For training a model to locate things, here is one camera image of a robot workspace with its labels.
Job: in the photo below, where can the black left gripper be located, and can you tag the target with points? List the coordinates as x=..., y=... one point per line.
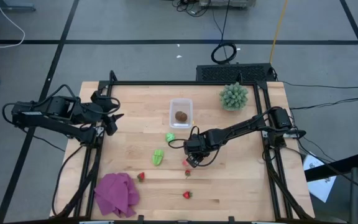
x=99, y=99

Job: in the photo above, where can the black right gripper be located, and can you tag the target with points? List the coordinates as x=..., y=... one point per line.
x=205, y=142

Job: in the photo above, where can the pink toy peach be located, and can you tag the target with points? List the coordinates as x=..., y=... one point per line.
x=184, y=162

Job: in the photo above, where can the long green toy pepper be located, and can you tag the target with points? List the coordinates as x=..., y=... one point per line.
x=158, y=157

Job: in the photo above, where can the brown toy kiwi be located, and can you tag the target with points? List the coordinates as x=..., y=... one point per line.
x=181, y=116

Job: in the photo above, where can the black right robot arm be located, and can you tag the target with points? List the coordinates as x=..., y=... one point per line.
x=244, y=124

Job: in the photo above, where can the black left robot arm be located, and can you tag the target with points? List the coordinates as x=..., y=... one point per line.
x=82, y=134

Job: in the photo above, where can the clear plastic tupperware container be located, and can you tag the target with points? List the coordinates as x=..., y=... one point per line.
x=179, y=104

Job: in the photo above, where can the long-stemmed red toy strawberry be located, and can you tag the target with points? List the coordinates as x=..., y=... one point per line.
x=187, y=173

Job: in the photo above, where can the round green toy fruit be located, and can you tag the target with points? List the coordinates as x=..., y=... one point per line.
x=170, y=137

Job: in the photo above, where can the green succulent in white pot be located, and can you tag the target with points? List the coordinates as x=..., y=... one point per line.
x=233, y=95

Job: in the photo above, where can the purple cloth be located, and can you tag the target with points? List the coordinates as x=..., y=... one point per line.
x=117, y=194

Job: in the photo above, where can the black computer case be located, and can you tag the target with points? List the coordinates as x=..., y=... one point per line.
x=235, y=73

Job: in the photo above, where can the small black hub device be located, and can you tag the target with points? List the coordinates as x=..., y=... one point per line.
x=297, y=133

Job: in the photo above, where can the white paper sheet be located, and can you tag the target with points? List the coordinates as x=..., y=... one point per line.
x=320, y=186

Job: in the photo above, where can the black bar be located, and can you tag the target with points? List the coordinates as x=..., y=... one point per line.
x=337, y=168

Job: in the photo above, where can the grey furniture base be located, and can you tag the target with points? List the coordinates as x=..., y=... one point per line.
x=14, y=6

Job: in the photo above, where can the grey box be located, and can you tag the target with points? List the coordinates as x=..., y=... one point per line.
x=241, y=3

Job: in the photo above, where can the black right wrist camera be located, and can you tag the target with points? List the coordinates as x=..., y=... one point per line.
x=190, y=145

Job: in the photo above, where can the white metal bracket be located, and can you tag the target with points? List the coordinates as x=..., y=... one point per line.
x=265, y=132

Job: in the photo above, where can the black metal table frame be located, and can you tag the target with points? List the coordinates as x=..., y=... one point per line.
x=182, y=83

